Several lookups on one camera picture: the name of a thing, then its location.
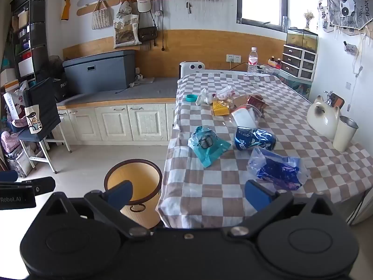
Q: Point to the brown cardboard box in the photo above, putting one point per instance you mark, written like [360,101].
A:
[256,101]

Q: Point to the teal lid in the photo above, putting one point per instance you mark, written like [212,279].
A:
[191,98]

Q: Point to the glass fish tank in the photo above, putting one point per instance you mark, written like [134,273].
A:
[301,39]

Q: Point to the white wall outlet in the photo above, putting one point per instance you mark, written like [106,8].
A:
[233,58]

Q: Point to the white plastic bag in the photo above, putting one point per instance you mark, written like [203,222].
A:
[205,96]

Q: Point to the white cat ceramic jar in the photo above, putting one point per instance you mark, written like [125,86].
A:
[323,119]

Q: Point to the brown white checkered tablecloth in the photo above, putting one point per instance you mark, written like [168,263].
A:
[221,180]

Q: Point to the black bag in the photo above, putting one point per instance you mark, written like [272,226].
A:
[59,89]

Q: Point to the white drawer unit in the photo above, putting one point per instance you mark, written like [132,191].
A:
[298,61]

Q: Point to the dried flower vase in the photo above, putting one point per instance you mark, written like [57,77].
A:
[308,17]

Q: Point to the brown rectangular object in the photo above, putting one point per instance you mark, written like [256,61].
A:
[338,100]

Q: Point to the black shelf rack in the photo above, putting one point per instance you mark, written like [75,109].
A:
[29,35]

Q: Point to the white wall switch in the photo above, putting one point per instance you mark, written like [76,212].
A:
[348,85]

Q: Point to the wooden wall hook board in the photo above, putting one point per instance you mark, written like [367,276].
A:
[115,1]

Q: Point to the grey toy camera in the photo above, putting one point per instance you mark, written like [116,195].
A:
[349,47]

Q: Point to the brown shoulder bag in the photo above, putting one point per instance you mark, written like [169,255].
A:
[147,34]

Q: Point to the white paper bag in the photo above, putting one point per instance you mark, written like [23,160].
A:
[14,102]

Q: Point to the silver ornament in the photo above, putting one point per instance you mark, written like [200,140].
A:
[328,97]

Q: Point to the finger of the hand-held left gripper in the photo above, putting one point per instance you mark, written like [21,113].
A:
[8,176]
[43,185]

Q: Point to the cartoon tote bag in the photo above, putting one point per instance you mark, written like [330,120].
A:
[33,119]

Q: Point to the printed tote bag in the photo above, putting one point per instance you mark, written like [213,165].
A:
[126,33]

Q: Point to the grey storage box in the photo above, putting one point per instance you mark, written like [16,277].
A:
[99,71]

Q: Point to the chair with dark cloth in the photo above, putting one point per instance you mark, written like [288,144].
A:
[43,105]

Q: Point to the yellow box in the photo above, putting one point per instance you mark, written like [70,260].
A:
[220,109]

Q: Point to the dark framed window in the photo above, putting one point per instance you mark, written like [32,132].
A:
[259,0]

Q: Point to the blue plastic bag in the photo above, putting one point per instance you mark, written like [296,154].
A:
[276,170]

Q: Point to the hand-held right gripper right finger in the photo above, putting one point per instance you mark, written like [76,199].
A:
[258,196]

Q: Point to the red white plastic wrapper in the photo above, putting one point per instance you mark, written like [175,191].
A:
[225,92]

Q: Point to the white cup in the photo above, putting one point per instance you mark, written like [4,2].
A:
[343,135]

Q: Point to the white cabinet row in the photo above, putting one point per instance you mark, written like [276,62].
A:
[116,122]

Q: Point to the teal snack bag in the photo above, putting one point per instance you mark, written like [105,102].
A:
[208,145]

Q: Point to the knitted beige bag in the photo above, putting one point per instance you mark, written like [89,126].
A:
[100,17]

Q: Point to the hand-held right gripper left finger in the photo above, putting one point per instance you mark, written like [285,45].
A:
[121,194]

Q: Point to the round wooden waste bin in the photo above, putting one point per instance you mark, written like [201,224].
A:
[137,178]

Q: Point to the clear plastic cup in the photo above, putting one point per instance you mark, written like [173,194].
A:
[244,116]

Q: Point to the clear water bottle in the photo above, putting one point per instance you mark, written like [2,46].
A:
[253,62]

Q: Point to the white bucket bag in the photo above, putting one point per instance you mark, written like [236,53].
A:
[143,4]

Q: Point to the crushed blue can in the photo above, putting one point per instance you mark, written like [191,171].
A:
[255,140]

